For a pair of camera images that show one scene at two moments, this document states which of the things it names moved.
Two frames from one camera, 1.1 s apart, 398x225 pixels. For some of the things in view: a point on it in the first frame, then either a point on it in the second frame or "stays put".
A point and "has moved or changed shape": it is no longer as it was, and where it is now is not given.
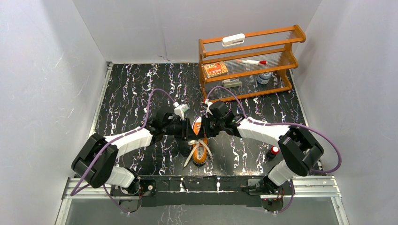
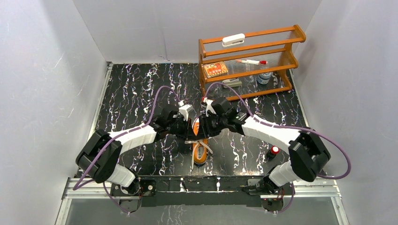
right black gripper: x=204 y=131 stays put
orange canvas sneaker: x=200 y=147 stays put
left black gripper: x=185 y=129 stays put
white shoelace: x=196 y=143 has moved or changed shape
